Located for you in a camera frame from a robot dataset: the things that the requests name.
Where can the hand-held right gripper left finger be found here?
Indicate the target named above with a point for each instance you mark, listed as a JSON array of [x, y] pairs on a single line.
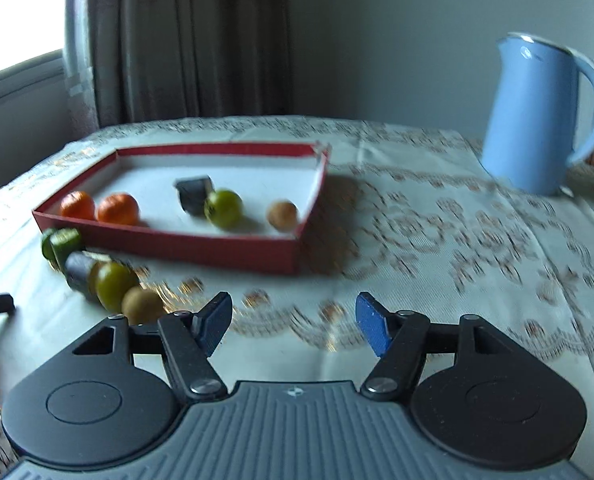
[[214, 322]]

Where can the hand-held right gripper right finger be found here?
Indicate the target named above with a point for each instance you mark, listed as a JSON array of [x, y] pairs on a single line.
[[374, 322]]

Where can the brown longan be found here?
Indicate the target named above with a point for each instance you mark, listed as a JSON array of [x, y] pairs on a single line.
[[282, 216], [144, 306]]

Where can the green cucumber piece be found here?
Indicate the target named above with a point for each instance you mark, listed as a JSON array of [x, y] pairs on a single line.
[[48, 245], [67, 241]]

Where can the red cardboard box tray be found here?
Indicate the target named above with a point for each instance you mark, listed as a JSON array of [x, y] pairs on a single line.
[[177, 245]]

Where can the green tomato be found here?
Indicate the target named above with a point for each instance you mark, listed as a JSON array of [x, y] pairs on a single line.
[[114, 285], [223, 208]]

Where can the orange tangerine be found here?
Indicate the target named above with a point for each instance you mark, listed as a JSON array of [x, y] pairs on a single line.
[[78, 205], [119, 209]]

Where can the light blue electric kettle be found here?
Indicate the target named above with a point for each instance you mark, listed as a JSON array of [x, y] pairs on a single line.
[[532, 120]]

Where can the brown patterned curtain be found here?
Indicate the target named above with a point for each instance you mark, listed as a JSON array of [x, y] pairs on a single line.
[[187, 40]]

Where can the window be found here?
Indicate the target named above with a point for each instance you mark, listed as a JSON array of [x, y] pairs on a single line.
[[17, 20]]

